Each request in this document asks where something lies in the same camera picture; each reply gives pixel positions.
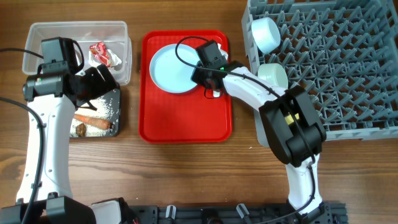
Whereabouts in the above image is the yellow plastic cup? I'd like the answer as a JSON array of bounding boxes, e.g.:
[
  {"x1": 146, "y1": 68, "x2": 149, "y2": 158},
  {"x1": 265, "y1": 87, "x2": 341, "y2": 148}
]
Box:
[{"x1": 285, "y1": 113, "x2": 300, "y2": 125}]

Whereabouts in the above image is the grey dishwasher rack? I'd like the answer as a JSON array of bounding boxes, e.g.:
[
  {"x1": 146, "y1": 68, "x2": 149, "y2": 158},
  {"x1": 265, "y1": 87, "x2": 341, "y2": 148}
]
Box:
[{"x1": 241, "y1": 0, "x2": 397, "y2": 141}]

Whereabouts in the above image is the clear plastic bin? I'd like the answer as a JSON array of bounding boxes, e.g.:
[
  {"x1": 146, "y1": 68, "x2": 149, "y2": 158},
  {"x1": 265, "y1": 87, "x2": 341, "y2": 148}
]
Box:
[{"x1": 25, "y1": 21, "x2": 132, "y2": 86}]

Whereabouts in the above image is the carrot piece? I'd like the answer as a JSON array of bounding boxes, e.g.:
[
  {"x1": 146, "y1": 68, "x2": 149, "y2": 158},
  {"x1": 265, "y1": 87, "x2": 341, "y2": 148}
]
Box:
[{"x1": 74, "y1": 114, "x2": 111, "y2": 130}]

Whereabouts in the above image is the mint green bowl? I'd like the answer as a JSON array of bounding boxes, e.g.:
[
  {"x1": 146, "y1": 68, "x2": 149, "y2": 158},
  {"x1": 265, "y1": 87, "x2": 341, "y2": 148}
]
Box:
[{"x1": 257, "y1": 63, "x2": 289, "y2": 88}]

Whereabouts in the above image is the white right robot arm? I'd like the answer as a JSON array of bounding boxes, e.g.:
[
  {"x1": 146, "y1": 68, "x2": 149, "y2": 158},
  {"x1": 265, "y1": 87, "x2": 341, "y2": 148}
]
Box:
[{"x1": 192, "y1": 40, "x2": 326, "y2": 216}]

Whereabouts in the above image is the red serving tray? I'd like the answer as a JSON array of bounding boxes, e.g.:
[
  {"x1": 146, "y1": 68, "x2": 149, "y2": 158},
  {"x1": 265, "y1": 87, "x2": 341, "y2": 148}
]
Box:
[{"x1": 139, "y1": 30, "x2": 233, "y2": 143}]

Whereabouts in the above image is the cooked white rice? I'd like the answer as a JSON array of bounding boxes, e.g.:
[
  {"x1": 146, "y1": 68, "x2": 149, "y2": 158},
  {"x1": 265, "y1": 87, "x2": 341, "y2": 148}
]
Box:
[{"x1": 69, "y1": 95, "x2": 121, "y2": 137}]

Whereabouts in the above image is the white plastic spoon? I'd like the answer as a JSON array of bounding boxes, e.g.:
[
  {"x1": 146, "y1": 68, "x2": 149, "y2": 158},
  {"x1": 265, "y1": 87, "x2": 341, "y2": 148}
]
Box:
[{"x1": 213, "y1": 90, "x2": 221, "y2": 98}]

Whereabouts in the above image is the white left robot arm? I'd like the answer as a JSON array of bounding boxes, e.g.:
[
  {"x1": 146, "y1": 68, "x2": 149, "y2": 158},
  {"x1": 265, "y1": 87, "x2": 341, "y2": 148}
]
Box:
[{"x1": 1, "y1": 63, "x2": 126, "y2": 223}]

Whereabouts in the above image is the light blue rice bowl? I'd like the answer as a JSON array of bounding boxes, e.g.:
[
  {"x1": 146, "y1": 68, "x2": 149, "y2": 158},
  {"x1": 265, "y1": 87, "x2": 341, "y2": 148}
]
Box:
[{"x1": 251, "y1": 17, "x2": 281, "y2": 54}]

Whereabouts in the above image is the brown food scrap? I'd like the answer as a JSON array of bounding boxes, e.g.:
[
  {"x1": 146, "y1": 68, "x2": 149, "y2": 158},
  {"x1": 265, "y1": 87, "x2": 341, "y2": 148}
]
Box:
[{"x1": 75, "y1": 123, "x2": 86, "y2": 137}]

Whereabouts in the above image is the white tissue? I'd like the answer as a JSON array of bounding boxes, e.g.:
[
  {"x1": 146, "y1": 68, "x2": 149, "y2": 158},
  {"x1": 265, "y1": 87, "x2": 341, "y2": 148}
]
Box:
[{"x1": 88, "y1": 49, "x2": 122, "y2": 73}]

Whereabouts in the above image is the black plastic tray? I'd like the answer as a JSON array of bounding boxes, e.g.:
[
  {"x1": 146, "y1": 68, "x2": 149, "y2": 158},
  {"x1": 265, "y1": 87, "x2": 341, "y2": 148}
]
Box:
[{"x1": 68, "y1": 88, "x2": 122, "y2": 138}]

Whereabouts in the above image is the red snack wrapper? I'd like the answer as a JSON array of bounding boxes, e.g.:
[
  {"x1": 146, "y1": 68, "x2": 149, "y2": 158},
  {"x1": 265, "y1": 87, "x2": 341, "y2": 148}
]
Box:
[{"x1": 88, "y1": 42, "x2": 112, "y2": 67}]

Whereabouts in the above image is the light blue plate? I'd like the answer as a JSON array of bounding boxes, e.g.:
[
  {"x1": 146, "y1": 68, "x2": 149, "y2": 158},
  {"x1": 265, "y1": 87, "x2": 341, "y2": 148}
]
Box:
[{"x1": 149, "y1": 44, "x2": 197, "y2": 93}]

